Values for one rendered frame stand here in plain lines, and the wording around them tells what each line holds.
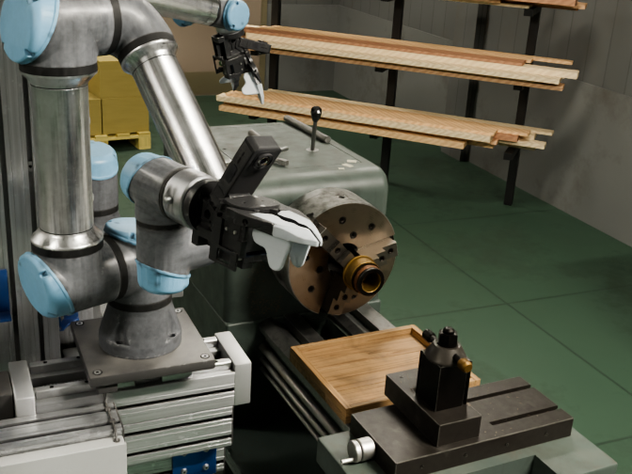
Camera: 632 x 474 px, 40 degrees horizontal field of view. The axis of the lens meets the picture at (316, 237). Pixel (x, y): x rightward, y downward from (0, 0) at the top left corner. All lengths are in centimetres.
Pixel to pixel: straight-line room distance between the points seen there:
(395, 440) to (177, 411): 42
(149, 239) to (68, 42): 32
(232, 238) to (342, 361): 113
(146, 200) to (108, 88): 572
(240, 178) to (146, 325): 56
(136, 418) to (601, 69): 477
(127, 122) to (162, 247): 579
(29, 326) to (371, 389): 79
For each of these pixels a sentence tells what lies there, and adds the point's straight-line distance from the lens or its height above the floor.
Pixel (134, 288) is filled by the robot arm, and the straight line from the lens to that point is 153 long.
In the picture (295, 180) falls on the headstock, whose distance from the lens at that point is 230.
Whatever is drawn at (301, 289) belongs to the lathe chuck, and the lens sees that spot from 221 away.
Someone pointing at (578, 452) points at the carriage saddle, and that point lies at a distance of 190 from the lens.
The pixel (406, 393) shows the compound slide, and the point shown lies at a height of 102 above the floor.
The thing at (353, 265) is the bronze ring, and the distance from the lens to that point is 213.
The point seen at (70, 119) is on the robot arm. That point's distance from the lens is 139.
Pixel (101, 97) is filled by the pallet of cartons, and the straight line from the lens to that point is 690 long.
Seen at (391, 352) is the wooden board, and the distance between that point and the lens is 222.
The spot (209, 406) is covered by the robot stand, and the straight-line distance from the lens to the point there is 169.
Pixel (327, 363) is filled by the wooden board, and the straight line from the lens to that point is 215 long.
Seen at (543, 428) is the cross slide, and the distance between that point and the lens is 187.
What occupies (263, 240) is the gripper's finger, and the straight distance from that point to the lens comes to 104.
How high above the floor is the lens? 195
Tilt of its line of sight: 21 degrees down
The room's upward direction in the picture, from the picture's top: 4 degrees clockwise
